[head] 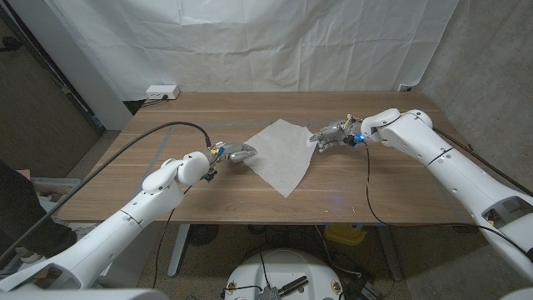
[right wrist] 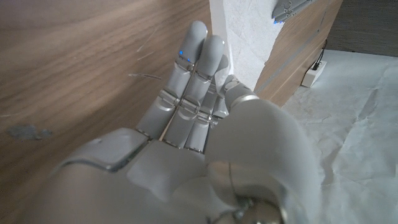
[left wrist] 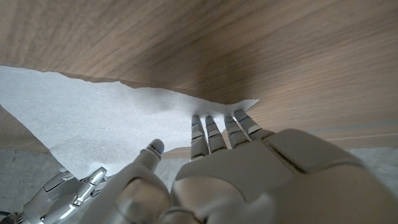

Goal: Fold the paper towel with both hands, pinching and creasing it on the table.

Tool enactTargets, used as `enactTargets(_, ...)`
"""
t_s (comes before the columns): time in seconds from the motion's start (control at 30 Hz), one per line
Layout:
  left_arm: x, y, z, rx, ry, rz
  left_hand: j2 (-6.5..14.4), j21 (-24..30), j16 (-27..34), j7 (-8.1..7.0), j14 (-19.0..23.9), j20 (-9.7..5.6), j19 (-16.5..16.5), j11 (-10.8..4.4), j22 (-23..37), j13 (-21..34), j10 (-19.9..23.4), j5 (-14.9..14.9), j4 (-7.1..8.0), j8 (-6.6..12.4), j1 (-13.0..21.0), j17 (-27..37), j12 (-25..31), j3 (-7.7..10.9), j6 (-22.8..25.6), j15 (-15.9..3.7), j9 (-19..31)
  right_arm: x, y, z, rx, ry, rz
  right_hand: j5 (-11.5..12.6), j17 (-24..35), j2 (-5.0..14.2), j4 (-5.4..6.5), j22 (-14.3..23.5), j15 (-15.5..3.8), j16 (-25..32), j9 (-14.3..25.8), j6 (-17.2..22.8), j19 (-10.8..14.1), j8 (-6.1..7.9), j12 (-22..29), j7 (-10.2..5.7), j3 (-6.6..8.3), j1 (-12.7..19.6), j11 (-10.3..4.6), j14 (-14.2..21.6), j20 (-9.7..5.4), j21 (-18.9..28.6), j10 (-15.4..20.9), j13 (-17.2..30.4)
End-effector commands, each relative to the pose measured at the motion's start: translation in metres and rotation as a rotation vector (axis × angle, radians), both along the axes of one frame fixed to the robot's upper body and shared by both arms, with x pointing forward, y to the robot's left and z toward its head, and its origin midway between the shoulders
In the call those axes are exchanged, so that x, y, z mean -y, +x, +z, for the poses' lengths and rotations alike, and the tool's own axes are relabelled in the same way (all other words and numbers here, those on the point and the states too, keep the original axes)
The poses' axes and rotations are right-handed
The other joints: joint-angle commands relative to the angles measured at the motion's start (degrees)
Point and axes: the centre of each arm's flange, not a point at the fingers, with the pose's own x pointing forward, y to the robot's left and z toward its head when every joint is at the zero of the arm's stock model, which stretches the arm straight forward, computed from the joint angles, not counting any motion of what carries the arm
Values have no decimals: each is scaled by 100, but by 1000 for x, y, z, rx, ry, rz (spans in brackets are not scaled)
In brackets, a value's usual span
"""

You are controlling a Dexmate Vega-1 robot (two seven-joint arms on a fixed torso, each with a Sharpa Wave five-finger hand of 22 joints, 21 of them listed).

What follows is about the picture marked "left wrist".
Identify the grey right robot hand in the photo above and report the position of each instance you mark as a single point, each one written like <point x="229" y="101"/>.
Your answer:
<point x="56" y="199"/>

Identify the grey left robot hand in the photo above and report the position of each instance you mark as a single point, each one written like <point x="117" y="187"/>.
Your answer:
<point x="264" y="180"/>

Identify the white paper towel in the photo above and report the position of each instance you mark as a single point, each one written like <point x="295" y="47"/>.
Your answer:
<point x="93" y="118"/>

